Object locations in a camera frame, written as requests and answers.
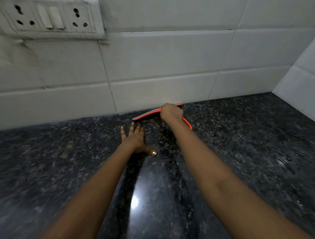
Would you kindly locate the person's left hand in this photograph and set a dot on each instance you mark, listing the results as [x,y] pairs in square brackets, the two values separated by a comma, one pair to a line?
[134,141]

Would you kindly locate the white wall socket switch panel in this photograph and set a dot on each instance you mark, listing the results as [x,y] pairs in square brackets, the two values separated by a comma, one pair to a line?
[50,18]

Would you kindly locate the person's right forearm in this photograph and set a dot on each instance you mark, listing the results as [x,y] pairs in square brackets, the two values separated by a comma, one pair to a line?
[221,182]

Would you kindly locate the orange squeegee wiper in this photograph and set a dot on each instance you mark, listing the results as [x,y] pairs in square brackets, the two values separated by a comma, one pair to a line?
[147,114]

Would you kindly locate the person's left thumb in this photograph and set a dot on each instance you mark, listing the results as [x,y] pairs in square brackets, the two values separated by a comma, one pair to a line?
[150,150]

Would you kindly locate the person's left middle finger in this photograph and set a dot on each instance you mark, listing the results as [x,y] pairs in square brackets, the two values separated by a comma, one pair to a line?
[133,128]

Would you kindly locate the person's right hand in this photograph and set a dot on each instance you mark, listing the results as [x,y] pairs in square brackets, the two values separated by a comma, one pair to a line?
[171,112]

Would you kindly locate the person's left forearm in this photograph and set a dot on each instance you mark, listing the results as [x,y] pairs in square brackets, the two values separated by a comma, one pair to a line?
[92,194]

